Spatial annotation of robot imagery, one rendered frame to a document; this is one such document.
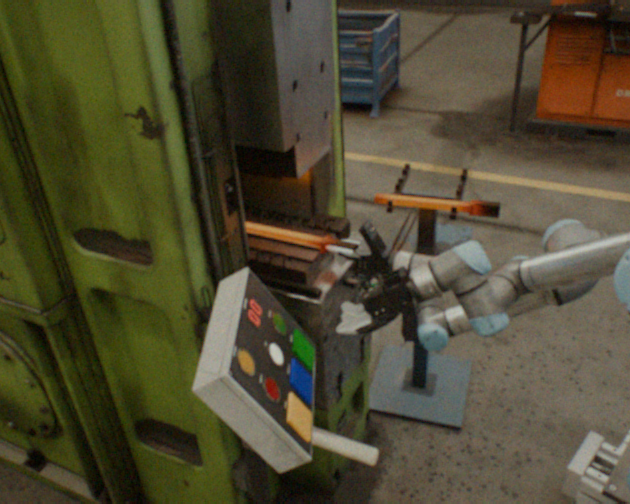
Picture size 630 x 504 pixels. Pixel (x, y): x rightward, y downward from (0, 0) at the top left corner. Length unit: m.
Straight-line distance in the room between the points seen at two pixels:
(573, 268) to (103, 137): 1.07
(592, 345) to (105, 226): 2.23
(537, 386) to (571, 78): 2.82
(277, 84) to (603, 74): 3.83
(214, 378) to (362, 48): 4.44
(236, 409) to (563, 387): 1.92
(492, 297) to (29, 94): 1.13
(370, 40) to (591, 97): 1.75
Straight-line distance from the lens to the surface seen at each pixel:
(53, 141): 1.66
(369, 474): 2.47
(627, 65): 5.04
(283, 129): 1.49
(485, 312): 1.31
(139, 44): 1.30
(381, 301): 1.31
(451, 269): 1.29
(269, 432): 1.24
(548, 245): 1.73
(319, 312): 1.75
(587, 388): 2.91
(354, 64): 5.42
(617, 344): 3.16
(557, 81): 5.10
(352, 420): 2.43
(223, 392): 1.17
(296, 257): 1.79
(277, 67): 1.44
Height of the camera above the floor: 1.98
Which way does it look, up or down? 33 degrees down
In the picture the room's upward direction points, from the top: 4 degrees counter-clockwise
